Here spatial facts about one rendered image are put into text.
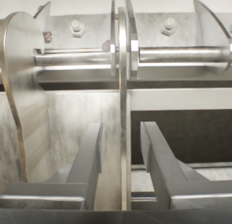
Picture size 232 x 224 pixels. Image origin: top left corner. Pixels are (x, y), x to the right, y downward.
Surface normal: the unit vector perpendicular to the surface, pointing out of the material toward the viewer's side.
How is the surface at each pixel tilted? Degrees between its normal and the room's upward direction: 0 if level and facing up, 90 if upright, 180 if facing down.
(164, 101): 0
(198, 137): 39
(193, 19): 29
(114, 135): 14
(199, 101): 0
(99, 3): 34
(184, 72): 24
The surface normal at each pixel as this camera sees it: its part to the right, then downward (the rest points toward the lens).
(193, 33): -0.02, -0.20
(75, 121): -0.02, 0.05
